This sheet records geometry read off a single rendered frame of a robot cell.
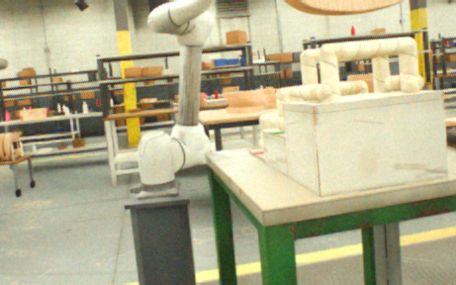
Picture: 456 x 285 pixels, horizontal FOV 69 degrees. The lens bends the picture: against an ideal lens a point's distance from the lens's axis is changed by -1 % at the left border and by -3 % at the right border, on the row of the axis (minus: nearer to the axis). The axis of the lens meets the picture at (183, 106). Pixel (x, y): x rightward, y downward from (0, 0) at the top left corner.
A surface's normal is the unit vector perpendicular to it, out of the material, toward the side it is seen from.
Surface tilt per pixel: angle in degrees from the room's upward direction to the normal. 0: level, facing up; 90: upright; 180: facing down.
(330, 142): 90
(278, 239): 90
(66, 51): 90
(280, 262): 90
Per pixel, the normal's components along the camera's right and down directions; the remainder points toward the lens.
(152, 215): -0.01, 0.05
